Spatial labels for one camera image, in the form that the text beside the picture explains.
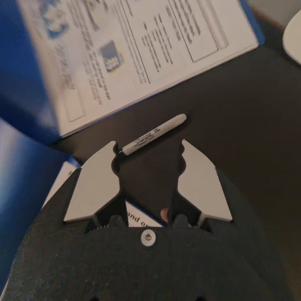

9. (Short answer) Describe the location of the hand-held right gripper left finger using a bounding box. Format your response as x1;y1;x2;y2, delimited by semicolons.
63;141;123;223

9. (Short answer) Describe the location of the black desk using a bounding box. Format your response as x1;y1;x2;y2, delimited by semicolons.
50;7;301;301

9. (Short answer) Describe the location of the white rounded stand base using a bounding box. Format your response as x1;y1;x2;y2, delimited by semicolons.
282;9;301;66

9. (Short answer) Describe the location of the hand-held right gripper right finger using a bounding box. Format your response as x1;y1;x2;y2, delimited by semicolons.
176;139;234;222

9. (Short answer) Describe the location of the grey marker pen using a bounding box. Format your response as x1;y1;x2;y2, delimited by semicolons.
121;114;187;156

